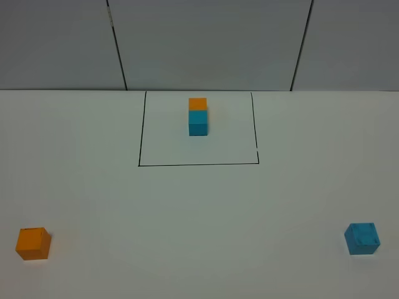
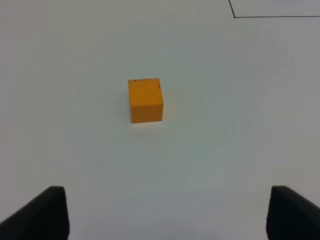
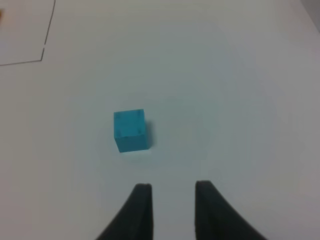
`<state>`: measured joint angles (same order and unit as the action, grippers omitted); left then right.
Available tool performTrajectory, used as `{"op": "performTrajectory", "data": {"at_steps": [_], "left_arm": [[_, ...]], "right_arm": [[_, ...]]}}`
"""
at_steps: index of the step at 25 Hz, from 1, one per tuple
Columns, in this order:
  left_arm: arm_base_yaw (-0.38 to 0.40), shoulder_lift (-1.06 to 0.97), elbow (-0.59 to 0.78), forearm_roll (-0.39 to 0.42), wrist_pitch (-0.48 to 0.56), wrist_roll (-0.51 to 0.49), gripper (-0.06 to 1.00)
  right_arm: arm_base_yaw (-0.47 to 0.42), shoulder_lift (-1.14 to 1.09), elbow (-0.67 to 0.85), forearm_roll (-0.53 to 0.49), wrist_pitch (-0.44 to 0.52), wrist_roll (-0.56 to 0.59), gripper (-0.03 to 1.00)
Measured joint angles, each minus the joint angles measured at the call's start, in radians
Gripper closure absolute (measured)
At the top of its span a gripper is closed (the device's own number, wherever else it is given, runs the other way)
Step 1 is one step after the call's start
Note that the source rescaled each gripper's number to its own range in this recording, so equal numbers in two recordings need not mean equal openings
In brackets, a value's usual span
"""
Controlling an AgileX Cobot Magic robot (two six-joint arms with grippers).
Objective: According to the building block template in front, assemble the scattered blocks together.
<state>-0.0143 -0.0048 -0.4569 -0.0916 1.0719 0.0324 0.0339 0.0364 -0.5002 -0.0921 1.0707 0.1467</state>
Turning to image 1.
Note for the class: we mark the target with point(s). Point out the orange template block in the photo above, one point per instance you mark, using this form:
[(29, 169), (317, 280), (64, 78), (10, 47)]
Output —
[(198, 104)]

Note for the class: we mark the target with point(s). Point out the blue template block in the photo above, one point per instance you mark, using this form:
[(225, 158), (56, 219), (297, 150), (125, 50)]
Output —
[(198, 122)]

